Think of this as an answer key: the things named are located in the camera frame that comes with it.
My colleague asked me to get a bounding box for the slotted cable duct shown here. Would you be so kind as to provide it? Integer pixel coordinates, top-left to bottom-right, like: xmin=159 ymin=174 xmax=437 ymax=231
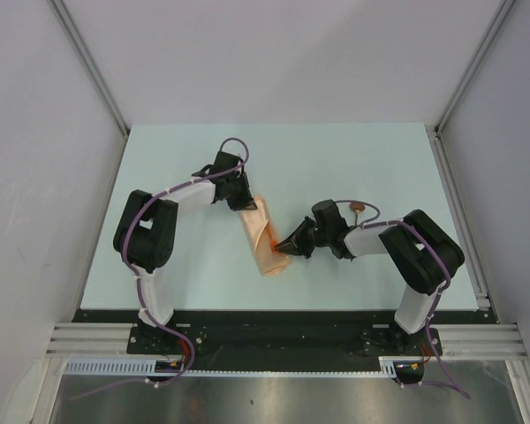
xmin=64 ymin=355 xmax=425 ymax=381

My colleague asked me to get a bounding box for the aluminium frame post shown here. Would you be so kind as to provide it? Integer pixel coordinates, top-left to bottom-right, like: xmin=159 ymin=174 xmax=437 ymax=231
xmin=433 ymin=0 xmax=519 ymax=135
xmin=46 ymin=0 xmax=131 ymax=139

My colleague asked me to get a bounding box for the left aluminium frame post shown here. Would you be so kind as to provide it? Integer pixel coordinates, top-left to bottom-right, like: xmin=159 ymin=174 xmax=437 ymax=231
xmin=46 ymin=0 xmax=131 ymax=139

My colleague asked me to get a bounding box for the right aluminium frame post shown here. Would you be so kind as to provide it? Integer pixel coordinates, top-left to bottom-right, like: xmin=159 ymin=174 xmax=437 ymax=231
xmin=433 ymin=0 xmax=519 ymax=135

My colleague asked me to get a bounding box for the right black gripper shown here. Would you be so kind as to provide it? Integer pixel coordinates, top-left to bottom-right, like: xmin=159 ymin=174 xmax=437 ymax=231
xmin=276 ymin=216 xmax=331 ymax=258

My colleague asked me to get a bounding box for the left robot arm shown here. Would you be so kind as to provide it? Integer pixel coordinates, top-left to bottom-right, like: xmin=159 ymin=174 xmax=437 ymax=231
xmin=113 ymin=150 xmax=257 ymax=353

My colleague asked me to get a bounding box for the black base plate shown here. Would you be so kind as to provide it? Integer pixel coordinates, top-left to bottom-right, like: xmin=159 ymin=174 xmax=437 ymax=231
xmin=72 ymin=309 xmax=496 ymax=373

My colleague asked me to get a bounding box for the peach cloth napkin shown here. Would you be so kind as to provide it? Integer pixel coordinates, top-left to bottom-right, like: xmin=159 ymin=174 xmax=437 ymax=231
xmin=240 ymin=196 xmax=292 ymax=276

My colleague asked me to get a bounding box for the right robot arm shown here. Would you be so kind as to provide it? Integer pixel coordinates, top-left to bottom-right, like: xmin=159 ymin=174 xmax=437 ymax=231
xmin=275 ymin=200 xmax=465 ymax=354

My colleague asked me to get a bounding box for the orange fork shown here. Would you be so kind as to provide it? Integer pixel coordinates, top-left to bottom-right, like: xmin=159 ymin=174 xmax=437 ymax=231
xmin=268 ymin=223 xmax=278 ymax=251

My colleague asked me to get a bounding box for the aluminium front rail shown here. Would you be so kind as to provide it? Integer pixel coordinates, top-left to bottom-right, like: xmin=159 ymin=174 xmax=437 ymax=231
xmin=46 ymin=323 xmax=528 ymax=360

